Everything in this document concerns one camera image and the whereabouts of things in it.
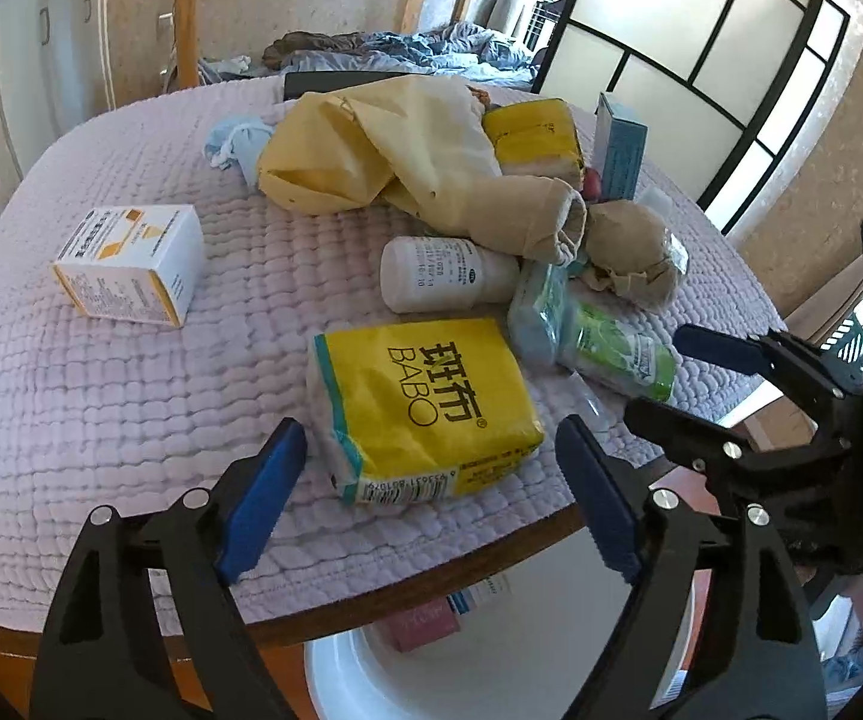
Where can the large yellow tissue pack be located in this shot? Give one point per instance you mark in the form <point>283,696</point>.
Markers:
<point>416,397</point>

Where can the wooden bunk bed frame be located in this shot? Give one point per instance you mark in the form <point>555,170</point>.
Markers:
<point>190,15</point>

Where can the brown bread in plastic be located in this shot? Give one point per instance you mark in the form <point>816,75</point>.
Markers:
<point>626,240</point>

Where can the small red item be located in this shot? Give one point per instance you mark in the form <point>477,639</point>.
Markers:
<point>592,184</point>

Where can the white wall switch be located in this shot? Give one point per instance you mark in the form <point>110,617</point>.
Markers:
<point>165,19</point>

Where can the white and orange medicine box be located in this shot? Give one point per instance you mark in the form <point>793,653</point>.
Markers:
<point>131,255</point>

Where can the brown cloth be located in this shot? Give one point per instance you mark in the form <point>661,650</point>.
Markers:
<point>304,45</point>

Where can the green wet wipes packet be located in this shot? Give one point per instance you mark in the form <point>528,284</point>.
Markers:
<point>618,352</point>

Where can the blue and white carton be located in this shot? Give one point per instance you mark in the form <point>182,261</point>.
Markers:
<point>480,592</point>

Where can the small yellow tissue pack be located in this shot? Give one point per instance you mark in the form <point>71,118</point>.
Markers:
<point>532,131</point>

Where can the clear plastic wrapper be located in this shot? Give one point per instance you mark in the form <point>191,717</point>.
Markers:
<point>587,397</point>

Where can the pink box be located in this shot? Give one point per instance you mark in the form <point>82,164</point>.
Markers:
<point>424,626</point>

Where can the white plastic bin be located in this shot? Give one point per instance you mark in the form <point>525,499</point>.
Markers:
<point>476,682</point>

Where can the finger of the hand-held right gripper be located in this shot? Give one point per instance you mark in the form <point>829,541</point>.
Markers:
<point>716,349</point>
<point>686,439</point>

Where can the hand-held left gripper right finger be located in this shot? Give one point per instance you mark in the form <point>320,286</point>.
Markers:
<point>600,502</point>

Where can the white wardrobe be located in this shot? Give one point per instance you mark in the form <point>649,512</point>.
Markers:
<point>49,37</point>

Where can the black phone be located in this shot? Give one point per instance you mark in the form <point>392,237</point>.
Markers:
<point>326,82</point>

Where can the blue and white box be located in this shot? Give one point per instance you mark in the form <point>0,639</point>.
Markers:
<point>622,150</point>

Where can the blue face mask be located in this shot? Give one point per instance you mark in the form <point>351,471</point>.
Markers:
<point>240,146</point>

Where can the wooden table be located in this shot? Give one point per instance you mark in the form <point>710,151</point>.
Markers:
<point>326,626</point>

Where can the black metal railing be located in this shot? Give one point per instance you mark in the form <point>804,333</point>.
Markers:
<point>547,22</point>

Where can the bed with blue bedding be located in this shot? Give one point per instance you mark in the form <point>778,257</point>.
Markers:
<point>461,52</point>

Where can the beige cloth bag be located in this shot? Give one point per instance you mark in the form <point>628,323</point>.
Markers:
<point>401,142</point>

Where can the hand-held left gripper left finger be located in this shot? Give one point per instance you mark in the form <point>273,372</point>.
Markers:
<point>262,502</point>

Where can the black framed sliding door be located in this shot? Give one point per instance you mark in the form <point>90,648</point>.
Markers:
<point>671,30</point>

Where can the white pill bottle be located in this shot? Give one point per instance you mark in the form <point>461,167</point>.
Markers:
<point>439,274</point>

